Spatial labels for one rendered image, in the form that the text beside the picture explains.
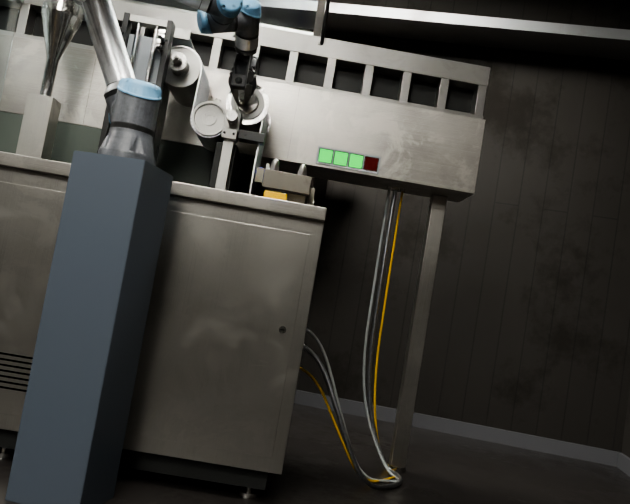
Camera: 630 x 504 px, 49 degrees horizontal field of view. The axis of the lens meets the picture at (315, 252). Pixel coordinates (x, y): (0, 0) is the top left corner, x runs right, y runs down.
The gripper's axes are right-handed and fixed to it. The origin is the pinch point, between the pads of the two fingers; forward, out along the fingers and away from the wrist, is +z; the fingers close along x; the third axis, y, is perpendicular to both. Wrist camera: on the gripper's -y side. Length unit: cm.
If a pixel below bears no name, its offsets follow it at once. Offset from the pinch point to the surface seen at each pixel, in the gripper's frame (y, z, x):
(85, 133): 14, 37, 61
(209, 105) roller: 1.2, 4.5, 10.9
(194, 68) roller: 10.6, -2.8, 18.3
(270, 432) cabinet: -93, 48, -29
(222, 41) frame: 50, 8, 16
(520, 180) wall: 133, 114, -151
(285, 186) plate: -19.7, 16.4, -19.6
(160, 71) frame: -3.9, -9.0, 26.2
